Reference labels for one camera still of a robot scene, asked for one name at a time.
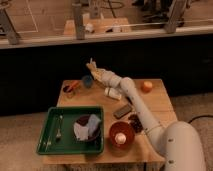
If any silver fork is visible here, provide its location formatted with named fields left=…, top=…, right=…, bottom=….
left=56, top=115, right=63, bottom=141

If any blue grey cloth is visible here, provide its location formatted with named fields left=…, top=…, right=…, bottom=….
left=73, top=114, right=102, bottom=142

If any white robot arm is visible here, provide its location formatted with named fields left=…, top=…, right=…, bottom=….
left=93, top=69, right=207, bottom=171

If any wooden table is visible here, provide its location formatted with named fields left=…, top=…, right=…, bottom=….
left=43, top=79, right=177, bottom=164

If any white egg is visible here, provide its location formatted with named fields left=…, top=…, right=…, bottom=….
left=115, top=133, right=126, bottom=144

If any red bowl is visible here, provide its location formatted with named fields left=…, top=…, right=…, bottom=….
left=109, top=121, right=135, bottom=149

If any dark grapes bunch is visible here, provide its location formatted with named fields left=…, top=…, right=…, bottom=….
left=128, top=114, right=143, bottom=133

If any dark bowl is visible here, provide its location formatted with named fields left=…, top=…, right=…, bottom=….
left=73, top=114, right=102, bottom=143

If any green utensil in tray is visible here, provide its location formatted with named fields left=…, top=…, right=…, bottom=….
left=45, top=117, right=56, bottom=152

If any grey sponge block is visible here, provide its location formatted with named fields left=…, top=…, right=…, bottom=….
left=113, top=104, right=132, bottom=119

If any yellow banana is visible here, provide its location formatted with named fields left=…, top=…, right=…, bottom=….
left=86, top=59, right=99, bottom=80

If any blue cup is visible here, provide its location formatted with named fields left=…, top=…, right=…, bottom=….
left=82, top=75, right=93, bottom=88

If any black cable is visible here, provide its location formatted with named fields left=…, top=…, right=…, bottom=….
left=187, top=114, right=213, bottom=124

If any green plastic tray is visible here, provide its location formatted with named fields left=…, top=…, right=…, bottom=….
left=37, top=106, right=104, bottom=155

